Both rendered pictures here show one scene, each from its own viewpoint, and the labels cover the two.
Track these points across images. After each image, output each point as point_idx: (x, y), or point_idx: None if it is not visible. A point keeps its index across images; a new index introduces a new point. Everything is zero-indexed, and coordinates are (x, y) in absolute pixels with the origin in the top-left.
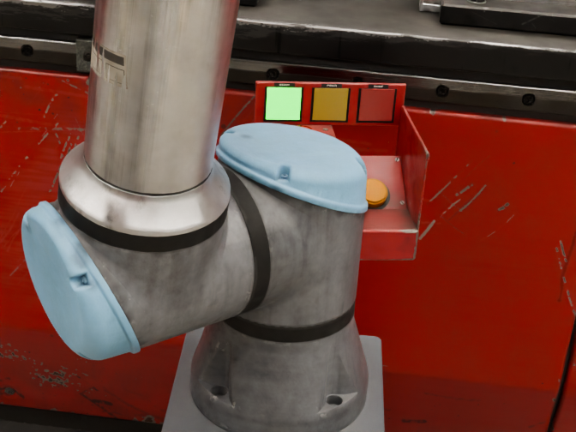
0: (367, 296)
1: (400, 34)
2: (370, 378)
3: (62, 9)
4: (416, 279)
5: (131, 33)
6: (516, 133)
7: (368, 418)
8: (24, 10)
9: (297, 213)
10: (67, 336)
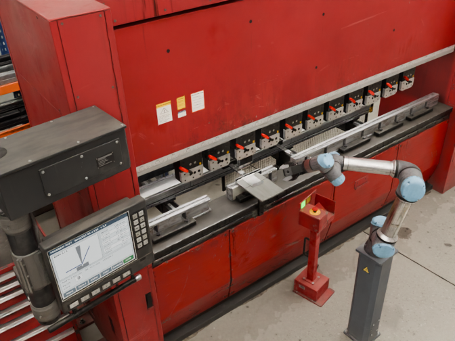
0: (300, 227)
1: (305, 179)
2: None
3: (250, 208)
4: None
5: (401, 222)
6: (321, 185)
7: None
8: (243, 212)
9: None
10: (384, 256)
